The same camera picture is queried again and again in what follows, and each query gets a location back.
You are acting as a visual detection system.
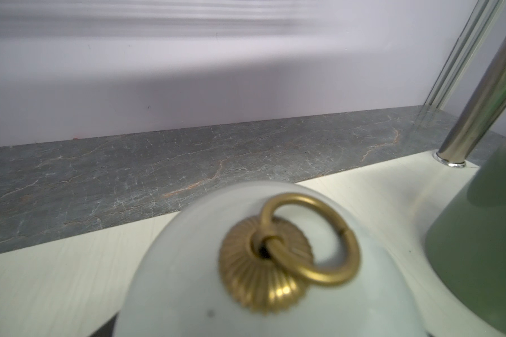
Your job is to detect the aluminium cage frame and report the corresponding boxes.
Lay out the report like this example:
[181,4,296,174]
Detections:
[418,0,504,124]

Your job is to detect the small white tea canister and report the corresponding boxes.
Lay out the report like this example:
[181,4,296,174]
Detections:
[113,181,427,336]

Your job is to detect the white two-tier shelf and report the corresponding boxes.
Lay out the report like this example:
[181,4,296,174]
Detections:
[0,1,498,336]

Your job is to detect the small green tea canister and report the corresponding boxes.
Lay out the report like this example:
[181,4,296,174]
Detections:
[425,141,506,335]

